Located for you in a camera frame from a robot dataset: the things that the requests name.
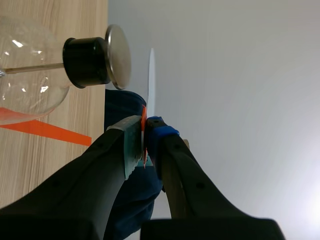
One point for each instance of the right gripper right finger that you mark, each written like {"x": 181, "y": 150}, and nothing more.
{"x": 200, "y": 200}

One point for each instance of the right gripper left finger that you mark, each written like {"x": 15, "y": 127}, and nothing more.
{"x": 75, "y": 190}

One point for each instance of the clear glass flask metal disc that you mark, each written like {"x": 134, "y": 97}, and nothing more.
{"x": 85, "y": 62}

